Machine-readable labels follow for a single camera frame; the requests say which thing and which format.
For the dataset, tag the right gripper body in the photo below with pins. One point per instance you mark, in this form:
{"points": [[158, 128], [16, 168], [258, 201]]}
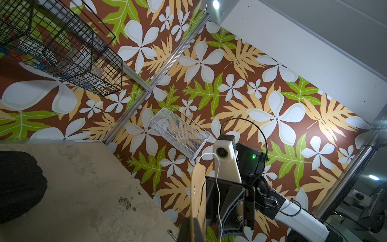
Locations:
{"points": [[249, 206]]}

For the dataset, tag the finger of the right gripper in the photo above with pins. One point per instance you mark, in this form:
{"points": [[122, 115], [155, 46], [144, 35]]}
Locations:
{"points": [[224, 206]]}

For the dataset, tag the white wire basket right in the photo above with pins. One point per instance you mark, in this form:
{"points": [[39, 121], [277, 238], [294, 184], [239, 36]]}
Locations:
{"points": [[180, 131]]}

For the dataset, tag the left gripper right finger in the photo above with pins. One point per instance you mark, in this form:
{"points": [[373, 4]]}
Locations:
{"points": [[198, 235]]}

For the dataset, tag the black tool case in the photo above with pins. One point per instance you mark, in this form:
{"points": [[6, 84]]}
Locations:
{"points": [[23, 184]]}

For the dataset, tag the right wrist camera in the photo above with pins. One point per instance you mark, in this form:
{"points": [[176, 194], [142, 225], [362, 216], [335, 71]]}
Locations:
{"points": [[225, 153]]}

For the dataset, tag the brown file bag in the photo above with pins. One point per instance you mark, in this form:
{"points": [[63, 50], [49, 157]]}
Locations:
{"points": [[198, 198]]}

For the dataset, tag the black wire basket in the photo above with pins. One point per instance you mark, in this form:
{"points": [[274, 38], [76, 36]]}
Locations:
{"points": [[52, 37]]}

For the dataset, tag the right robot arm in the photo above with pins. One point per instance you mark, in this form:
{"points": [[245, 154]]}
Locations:
{"points": [[272, 205]]}

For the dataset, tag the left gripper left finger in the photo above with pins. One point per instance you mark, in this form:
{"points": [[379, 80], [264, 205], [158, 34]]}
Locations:
{"points": [[184, 232]]}

